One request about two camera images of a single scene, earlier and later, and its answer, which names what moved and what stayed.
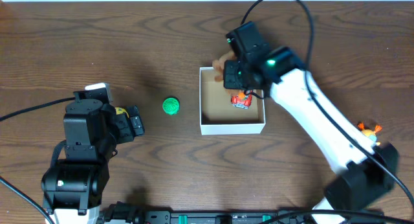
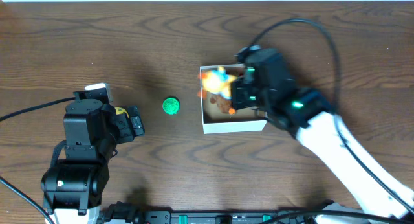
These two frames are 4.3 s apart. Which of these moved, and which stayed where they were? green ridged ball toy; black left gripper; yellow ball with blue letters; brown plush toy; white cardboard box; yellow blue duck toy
Moved: yellow blue duck toy; brown plush toy
Stayed: black left gripper; green ridged ball toy; white cardboard box; yellow ball with blue letters
